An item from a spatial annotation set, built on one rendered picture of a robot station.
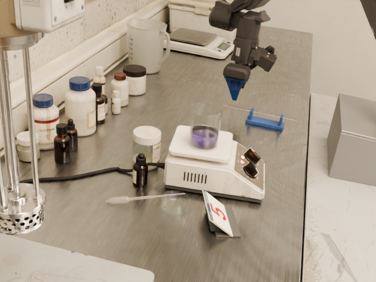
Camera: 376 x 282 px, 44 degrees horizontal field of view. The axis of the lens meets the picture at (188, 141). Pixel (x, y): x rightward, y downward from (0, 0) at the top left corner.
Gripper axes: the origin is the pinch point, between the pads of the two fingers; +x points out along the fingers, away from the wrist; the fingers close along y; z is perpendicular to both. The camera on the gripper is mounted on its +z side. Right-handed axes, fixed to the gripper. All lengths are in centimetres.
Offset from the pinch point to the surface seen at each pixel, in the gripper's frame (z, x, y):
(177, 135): -5.9, 1.7, -33.1
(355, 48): 34, 15, 112
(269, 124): 9.8, 9.4, -1.5
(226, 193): 6.6, 8.9, -38.5
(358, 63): 37, 21, 112
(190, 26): -34, 7, 69
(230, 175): 6.9, 4.6, -38.4
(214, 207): 5.8, 7.5, -45.7
